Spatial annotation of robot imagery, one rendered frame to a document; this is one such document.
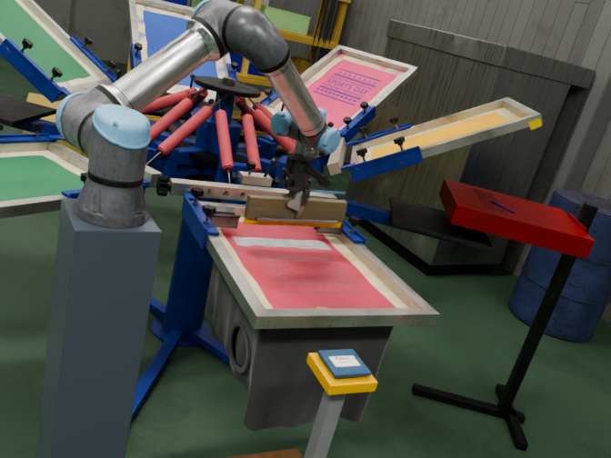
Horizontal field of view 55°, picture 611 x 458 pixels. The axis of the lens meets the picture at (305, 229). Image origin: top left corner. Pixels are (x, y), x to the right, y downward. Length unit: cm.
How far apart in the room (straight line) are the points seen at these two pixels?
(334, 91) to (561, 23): 277
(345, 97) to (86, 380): 246
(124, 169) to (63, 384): 52
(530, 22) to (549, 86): 126
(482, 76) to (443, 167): 72
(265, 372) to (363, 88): 222
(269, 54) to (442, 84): 340
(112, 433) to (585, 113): 442
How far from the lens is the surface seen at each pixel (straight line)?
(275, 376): 174
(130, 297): 137
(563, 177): 525
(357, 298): 178
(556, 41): 578
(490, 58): 445
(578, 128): 523
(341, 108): 341
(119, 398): 153
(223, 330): 197
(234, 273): 166
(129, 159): 126
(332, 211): 199
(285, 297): 167
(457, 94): 463
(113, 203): 128
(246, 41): 144
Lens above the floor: 171
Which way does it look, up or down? 20 degrees down
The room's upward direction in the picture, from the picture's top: 14 degrees clockwise
